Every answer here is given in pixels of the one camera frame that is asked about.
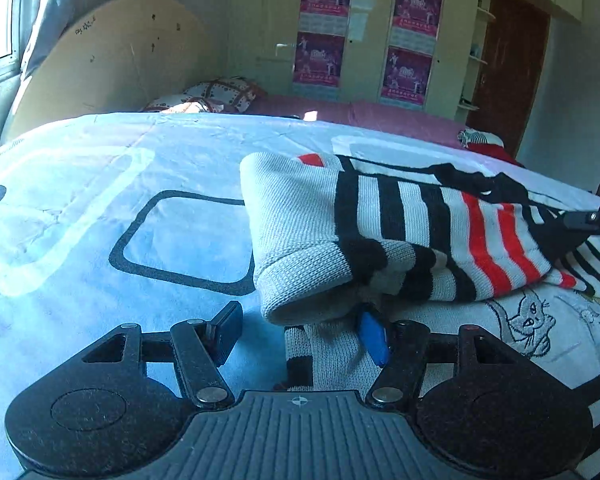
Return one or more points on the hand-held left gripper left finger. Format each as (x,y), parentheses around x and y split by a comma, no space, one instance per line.
(227,332)

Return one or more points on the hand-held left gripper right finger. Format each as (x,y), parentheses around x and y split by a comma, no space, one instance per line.
(372,340)

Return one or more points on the striped knit sweater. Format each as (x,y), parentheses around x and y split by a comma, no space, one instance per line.
(300,220)

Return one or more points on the red cloth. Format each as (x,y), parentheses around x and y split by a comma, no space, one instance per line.
(495,152)

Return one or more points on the small striped cloth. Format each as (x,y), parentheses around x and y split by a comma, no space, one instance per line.
(477,137)

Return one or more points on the brown wooden door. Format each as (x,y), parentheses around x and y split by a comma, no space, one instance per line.
(510,70)

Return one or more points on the white corner shelf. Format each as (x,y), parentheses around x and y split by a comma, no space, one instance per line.
(475,55)

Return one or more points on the blue patterned bed blanket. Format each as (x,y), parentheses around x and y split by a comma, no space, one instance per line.
(80,210)

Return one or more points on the pink bed sheet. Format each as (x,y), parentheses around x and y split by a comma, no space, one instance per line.
(380,115)

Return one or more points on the white dotted pillow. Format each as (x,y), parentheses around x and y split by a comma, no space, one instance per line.
(175,106)

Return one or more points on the checked pillow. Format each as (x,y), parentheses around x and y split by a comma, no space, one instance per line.
(230,92)

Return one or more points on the cream wardrobe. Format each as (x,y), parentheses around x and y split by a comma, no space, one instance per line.
(370,10)

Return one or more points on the cream wooden headboard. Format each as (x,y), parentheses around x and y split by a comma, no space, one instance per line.
(110,55)

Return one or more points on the grey curtain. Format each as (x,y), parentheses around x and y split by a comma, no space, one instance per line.
(47,15)

